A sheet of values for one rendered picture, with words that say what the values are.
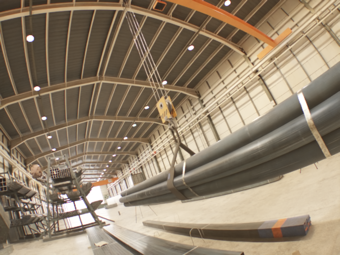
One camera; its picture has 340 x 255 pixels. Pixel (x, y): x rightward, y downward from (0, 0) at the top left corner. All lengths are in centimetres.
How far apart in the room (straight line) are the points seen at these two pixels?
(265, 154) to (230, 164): 29
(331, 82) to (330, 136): 28
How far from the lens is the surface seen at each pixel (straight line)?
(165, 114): 234
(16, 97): 1305
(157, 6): 639
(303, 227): 242
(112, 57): 1258
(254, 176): 132
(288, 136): 105
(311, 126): 100
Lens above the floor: 126
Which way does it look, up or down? 17 degrees up
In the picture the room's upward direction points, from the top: 21 degrees counter-clockwise
